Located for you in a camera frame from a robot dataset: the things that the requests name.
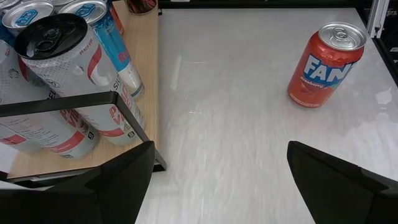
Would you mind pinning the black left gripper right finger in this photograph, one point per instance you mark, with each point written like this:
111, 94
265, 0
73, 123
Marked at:
342, 193

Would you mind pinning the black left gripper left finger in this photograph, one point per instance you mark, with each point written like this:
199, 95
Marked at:
77, 199

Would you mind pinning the blue silver Red Bull can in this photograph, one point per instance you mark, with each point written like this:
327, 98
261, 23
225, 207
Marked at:
112, 46
28, 14

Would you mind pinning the silver aluminium bar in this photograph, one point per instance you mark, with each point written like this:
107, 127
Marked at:
377, 18

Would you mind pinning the wooden shelf with black frame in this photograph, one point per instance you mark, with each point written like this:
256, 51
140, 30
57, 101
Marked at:
146, 62

